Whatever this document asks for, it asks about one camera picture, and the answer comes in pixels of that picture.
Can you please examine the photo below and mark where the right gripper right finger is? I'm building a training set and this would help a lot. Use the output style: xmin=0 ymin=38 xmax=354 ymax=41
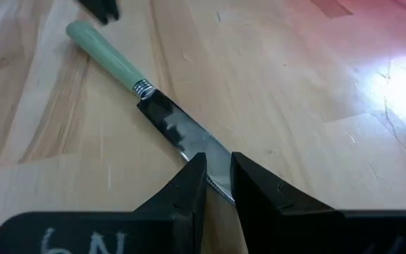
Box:
xmin=230 ymin=151 xmax=406 ymax=254

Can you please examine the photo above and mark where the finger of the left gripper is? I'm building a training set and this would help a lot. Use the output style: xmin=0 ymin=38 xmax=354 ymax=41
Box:
xmin=75 ymin=0 xmax=107 ymax=25
xmin=106 ymin=0 xmax=121 ymax=20

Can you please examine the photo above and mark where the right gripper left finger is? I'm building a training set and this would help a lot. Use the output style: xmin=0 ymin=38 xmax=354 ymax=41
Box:
xmin=0 ymin=152 xmax=208 ymax=254

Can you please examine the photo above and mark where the green-handled table knife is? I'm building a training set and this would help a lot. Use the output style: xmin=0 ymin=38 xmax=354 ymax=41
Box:
xmin=65 ymin=20 xmax=236 ymax=206

